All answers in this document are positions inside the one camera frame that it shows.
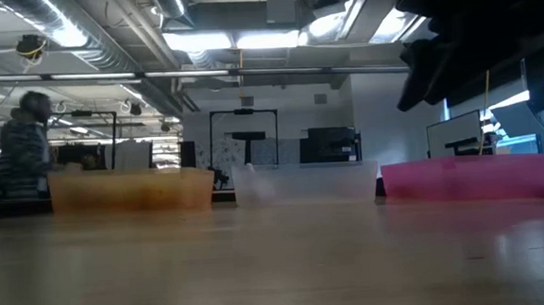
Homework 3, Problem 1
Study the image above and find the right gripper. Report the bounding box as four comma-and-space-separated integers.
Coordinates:
391, 23, 526, 112

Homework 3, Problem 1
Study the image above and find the pink plastic bin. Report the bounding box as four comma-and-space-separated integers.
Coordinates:
380, 150, 544, 209

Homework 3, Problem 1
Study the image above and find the black machine cabinet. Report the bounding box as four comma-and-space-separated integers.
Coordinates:
297, 125, 364, 166

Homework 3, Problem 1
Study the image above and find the clear plastic bin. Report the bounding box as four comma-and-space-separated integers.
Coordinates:
231, 158, 381, 209

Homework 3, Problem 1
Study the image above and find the grey ceiling box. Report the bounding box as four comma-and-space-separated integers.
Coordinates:
264, 0, 299, 27

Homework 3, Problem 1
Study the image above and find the ceiling light panel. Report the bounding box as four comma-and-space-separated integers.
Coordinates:
234, 28, 302, 52
161, 27, 233, 55

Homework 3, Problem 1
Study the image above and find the long horizontal metal pipe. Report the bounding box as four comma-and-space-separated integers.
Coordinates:
0, 47, 413, 98

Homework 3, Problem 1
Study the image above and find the black speaker box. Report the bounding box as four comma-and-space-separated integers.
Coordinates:
178, 139, 198, 171

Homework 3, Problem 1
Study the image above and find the white panel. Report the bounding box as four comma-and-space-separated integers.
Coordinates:
103, 138, 155, 173

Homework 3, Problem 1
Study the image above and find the orange translucent bin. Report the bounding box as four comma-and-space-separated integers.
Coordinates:
47, 162, 218, 219

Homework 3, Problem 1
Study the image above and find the yellow black ceiling reel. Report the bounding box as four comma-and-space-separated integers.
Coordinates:
13, 32, 51, 63

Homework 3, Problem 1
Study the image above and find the person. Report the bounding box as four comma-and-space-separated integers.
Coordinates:
0, 88, 60, 201

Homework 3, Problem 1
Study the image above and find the white board with black frame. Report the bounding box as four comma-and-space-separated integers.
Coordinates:
424, 109, 485, 160

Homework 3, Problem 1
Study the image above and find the yellow hanging cable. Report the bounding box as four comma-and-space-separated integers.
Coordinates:
472, 69, 497, 156

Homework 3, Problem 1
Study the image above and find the black frame rig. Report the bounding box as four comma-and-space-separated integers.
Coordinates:
206, 106, 282, 171
46, 108, 122, 176

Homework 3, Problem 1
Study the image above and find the large silver spiral duct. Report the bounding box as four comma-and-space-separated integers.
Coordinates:
0, 0, 145, 83

